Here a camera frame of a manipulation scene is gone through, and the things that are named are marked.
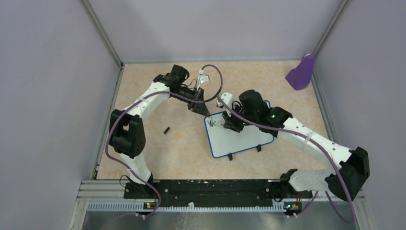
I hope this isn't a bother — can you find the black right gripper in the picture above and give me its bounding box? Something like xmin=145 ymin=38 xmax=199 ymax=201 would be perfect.
xmin=223 ymin=102 xmax=258 ymax=133

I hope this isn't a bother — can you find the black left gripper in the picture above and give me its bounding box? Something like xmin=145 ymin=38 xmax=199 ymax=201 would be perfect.
xmin=172 ymin=86 xmax=210 ymax=117

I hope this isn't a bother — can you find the blue framed whiteboard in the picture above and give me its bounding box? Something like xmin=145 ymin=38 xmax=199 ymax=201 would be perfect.
xmin=204 ymin=112 xmax=274 ymax=158

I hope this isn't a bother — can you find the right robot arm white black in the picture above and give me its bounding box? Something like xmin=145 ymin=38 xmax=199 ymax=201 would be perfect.
xmin=216 ymin=90 xmax=370 ymax=201

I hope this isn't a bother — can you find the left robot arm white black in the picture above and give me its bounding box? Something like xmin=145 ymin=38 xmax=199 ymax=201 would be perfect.
xmin=108 ymin=65 xmax=210 ymax=198

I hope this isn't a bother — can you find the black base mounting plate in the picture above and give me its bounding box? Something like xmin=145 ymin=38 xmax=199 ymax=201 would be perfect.
xmin=124 ymin=179 xmax=313 ymax=207

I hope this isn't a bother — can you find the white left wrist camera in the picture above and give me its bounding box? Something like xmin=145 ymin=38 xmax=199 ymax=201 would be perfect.
xmin=196 ymin=69 xmax=210 ymax=89

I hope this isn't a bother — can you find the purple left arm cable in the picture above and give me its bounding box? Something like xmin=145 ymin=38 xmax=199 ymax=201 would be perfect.
xmin=104 ymin=64 xmax=224 ymax=219

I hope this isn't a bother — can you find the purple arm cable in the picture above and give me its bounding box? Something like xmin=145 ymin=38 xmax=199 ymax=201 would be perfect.
xmin=104 ymin=64 xmax=224 ymax=219
xmin=219 ymin=95 xmax=358 ymax=224

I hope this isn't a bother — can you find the white slotted cable duct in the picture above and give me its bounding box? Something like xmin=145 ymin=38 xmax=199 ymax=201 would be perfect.
xmin=87 ymin=201 xmax=286 ymax=212

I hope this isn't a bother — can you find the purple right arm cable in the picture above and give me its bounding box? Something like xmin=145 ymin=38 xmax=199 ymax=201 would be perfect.
xmin=219 ymin=95 xmax=358 ymax=224

